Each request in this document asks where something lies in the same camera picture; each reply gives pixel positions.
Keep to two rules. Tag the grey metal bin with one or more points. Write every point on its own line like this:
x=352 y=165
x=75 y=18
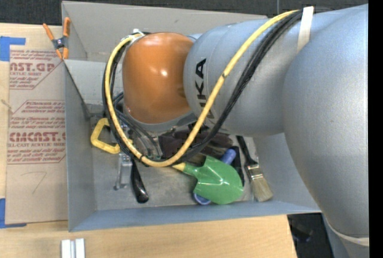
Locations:
x=80 y=161

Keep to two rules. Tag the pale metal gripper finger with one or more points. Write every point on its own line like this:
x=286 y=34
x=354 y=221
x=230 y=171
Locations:
x=119 y=174
x=127 y=165

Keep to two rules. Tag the brown cardboard board red print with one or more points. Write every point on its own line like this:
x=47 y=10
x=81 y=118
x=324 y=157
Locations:
x=36 y=119

